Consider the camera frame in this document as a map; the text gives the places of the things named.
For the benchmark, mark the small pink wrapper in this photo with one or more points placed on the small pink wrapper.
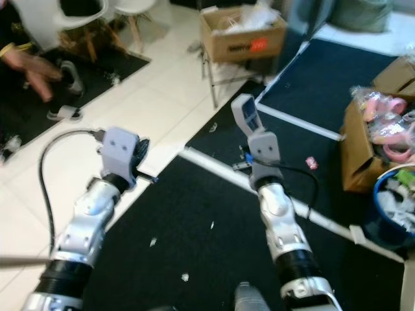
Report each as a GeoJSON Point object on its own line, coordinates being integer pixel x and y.
{"type": "Point", "coordinates": [311, 162]}

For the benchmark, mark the dark grey upright post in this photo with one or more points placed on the dark grey upright post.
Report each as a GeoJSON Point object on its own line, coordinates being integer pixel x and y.
{"type": "Point", "coordinates": [301, 26]}

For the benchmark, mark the white paper scrap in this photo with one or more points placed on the white paper scrap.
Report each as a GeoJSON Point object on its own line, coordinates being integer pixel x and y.
{"type": "Point", "coordinates": [185, 277]}
{"type": "Point", "coordinates": [211, 225]}
{"type": "Point", "coordinates": [153, 241]}

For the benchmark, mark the navy floor mat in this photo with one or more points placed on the navy floor mat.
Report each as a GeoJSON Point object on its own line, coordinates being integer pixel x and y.
{"type": "Point", "coordinates": [318, 84]}

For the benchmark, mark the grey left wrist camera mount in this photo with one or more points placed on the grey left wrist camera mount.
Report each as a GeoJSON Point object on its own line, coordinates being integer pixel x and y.
{"type": "Point", "coordinates": [120, 146]}

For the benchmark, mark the black folding chair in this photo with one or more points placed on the black folding chair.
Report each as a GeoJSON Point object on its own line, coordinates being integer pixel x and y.
{"type": "Point", "coordinates": [209, 84]}

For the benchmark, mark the grey handheld device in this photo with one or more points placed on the grey handheld device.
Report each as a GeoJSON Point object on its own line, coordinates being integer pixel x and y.
{"type": "Point", "coordinates": [72, 79]}

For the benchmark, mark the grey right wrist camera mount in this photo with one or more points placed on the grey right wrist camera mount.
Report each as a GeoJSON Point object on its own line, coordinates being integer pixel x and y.
{"type": "Point", "coordinates": [266, 150]}

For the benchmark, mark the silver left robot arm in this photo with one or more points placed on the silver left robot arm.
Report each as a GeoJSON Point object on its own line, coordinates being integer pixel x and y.
{"type": "Point", "coordinates": [91, 227]}

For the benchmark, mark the white chair with wooden legs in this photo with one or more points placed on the white chair with wooden legs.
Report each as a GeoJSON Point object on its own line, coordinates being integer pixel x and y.
{"type": "Point", "coordinates": [133, 6]}
{"type": "Point", "coordinates": [81, 13]}

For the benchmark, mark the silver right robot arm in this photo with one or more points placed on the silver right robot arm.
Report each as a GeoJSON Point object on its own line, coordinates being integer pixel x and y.
{"type": "Point", "coordinates": [282, 220]}

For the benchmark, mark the plain small cardboard box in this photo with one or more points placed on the plain small cardboard box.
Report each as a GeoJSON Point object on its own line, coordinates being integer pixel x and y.
{"type": "Point", "coordinates": [395, 74]}

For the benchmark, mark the cardboard box with red label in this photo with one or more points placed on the cardboard box with red label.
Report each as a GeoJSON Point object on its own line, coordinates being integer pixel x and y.
{"type": "Point", "coordinates": [230, 46]}

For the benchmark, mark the cardboard box of pink items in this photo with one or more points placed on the cardboard box of pink items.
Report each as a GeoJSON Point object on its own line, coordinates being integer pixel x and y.
{"type": "Point", "coordinates": [356, 155]}

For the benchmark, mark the person's bare hand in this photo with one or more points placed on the person's bare hand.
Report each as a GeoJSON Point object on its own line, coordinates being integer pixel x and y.
{"type": "Point", "coordinates": [35, 65]}

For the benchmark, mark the green wrapper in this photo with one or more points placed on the green wrapper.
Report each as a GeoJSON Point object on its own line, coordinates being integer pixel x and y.
{"type": "Point", "coordinates": [406, 175]}

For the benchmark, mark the white crumpled paper trash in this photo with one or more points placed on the white crumpled paper trash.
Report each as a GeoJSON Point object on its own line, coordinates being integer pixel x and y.
{"type": "Point", "coordinates": [395, 204]}

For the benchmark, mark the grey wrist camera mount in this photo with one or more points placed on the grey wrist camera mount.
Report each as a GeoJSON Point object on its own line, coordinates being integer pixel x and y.
{"type": "Point", "coordinates": [120, 146]}
{"type": "Point", "coordinates": [266, 150]}

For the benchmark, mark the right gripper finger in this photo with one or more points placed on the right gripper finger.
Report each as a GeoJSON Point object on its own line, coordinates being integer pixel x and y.
{"type": "Point", "coordinates": [239, 115]}
{"type": "Point", "coordinates": [251, 118]}

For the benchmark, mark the black floor mat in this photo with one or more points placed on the black floor mat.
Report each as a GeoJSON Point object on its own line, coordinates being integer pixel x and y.
{"type": "Point", "coordinates": [110, 68]}
{"type": "Point", "coordinates": [217, 129]}
{"type": "Point", "coordinates": [220, 246]}

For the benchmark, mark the clear bubble wrap sheet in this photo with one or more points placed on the clear bubble wrap sheet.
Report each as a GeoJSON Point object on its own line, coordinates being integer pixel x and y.
{"type": "Point", "coordinates": [259, 18]}

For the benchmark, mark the blue rubbish bin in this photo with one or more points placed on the blue rubbish bin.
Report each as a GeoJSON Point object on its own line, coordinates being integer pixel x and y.
{"type": "Point", "coordinates": [373, 227]}

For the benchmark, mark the grey robot leg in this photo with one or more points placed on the grey robot leg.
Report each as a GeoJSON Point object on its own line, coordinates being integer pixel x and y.
{"type": "Point", "coordinates": [253, 298]}

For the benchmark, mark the grey green sack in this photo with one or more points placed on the grey green sack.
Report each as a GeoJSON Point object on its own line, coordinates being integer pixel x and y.
{"type": "Point", "coordinates": [360, 14]}

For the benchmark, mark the pink item in clear bag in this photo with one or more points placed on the pink item in clear bag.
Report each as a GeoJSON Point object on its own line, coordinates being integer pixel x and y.
{"type": "Point", "coordinates": [381, 105]}
{"type": "Point", "coordinates": [399, 139]}

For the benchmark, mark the yellow wristband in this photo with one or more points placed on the yellow wristband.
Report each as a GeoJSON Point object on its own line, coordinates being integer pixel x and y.
{"type": "Point", "coordinates": [16, 48]}

